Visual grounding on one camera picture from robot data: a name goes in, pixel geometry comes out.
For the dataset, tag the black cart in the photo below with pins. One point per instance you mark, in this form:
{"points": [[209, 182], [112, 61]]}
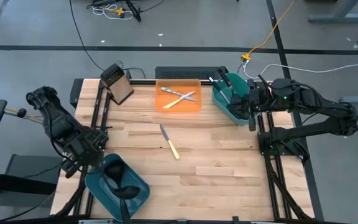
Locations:
{"points": [[11, 183]]}

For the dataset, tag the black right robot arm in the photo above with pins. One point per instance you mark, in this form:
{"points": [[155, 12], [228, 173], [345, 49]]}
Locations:
{"points": [[315, 127]]}

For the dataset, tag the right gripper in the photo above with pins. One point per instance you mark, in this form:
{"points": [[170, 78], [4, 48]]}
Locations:
{"points": [[258, 98]]}

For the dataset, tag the grey desk leg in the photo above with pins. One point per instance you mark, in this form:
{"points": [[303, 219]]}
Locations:
{"points": [[337, 18]]}

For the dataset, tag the black perforated metal box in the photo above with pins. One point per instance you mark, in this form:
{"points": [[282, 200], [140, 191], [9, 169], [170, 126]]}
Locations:
{"points": [[191, 73]]}

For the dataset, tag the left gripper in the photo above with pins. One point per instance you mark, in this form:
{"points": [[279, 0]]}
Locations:
{"points": [[84, 166]]}

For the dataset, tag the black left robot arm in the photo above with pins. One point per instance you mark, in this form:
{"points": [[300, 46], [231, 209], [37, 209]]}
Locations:
{"points": [[61, 127]]}

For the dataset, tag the black side panel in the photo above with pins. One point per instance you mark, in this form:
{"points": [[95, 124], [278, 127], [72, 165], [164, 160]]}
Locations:
{"points": [[76, 93]]}

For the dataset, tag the large black ladle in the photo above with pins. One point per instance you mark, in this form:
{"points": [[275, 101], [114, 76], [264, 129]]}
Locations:
{"points": [[114, 171]]}

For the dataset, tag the small black ladle white label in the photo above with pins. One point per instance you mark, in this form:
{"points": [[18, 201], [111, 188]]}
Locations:
{"points": [[126, 192]]}

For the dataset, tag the black aluminium rig frame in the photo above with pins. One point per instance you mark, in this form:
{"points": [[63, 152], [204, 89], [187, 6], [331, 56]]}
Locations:
{"points": [[141, 82]]}

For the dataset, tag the orange translucent plastic tray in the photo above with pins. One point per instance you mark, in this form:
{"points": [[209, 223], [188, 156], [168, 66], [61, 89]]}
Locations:
{"points": [[179, 107]]}

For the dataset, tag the light teal plastic bin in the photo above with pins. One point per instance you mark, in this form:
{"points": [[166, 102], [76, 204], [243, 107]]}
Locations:
{"points": [[225, 109]]}

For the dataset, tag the dark teal plastic bin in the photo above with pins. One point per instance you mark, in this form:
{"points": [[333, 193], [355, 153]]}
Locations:
{"points": [[135, 180]]}

